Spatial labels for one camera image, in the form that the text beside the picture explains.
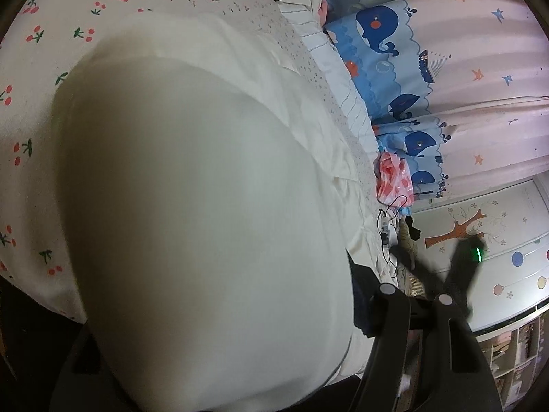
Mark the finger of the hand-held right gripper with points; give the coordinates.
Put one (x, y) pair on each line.
(424, 272)

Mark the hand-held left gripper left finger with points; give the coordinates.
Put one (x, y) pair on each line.
(68, 386)

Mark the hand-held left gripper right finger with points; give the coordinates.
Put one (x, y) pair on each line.
(386, 352)

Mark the cream garment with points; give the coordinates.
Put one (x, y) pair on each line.
(193, 223)

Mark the tan cloth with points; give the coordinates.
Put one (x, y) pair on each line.
(407, 240)

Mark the white bookshelf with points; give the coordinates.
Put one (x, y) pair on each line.
(514, 352)

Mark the pink white plastic bag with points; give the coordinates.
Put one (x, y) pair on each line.
(394, 178)

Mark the whale print curtain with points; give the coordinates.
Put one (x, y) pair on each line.
(493, 94)

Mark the white striped pillow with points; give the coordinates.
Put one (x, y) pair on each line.
(330, 68)

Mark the cherry print bedsheet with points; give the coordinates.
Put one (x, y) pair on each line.
(107, 0)

